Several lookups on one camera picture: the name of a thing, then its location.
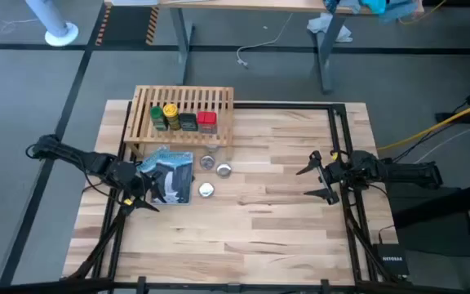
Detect light blue booklet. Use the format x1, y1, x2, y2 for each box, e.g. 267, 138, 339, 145
136, 145, 171, 175

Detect red-lid spice container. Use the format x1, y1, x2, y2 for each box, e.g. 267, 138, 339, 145
197, 110, 219, 135

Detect wooden desk with grey legs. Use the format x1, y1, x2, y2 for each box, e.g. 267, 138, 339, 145
104, 0, 426, 95

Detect thick yellow cable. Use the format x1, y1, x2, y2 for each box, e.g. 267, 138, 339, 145
377, 97, 470, 151

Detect white tower fan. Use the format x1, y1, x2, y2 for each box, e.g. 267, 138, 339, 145
24, 0, 80, 47

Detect teal cloth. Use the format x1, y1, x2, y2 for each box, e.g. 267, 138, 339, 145
361, 0, 387, 16

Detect yellow-lid spice jar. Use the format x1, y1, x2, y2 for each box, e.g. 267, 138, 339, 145
162, 103, 182, 131

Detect dark blue cloth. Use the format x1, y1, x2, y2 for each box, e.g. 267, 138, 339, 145
324, 0, 362, 13

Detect hazard-striped floor mat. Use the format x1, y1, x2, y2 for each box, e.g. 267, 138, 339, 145
95, 6, 161, 46

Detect black Netgear network switch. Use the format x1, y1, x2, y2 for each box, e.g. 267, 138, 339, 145
373, 243, 410, 277

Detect light blue cloth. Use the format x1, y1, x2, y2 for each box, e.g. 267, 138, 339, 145
379, 2, 419, 24

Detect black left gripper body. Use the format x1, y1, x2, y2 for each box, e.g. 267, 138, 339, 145
108, 160, 155, 204

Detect dark green spice tin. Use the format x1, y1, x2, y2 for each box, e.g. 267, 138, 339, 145
178, 112, 199, 132

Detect green-lid glass spice jar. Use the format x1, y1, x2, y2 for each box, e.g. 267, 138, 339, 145
149, 105, 169, 131

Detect thin yellow cable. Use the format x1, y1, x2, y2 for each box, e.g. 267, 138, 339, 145
397, 0, 448, 25

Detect white plastic bin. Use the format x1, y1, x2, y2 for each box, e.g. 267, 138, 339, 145
110, 0, 162, 7

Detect orange-rimmed tin lid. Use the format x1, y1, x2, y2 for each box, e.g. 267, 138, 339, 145
197, 181, 215, 199

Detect white cloth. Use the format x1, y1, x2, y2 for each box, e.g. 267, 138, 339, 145
306, 11, 353, 44

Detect white cable with plug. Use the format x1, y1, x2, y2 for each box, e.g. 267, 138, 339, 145
237, 11, 295, 69

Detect wooden slatted shelf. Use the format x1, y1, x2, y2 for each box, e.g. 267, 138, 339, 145
123, 84, 235, 158

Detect Yellowstone waterfall book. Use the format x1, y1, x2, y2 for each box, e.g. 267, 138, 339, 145
149, 151, 195, 205

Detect thin white floor cable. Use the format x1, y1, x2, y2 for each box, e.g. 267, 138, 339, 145
0, 16, 40, 33

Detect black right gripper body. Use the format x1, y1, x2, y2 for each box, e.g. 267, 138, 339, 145
316, 149, 381, 204

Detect black aluminium table frame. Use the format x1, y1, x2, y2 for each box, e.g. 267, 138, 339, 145
61, 101, 414, 294

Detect red-rimmed tin lid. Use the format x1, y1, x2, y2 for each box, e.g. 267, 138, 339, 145
199, 154, 216, 171

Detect blue-rimmed tin lid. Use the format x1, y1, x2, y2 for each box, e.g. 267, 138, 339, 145
215, 162, 233, 179

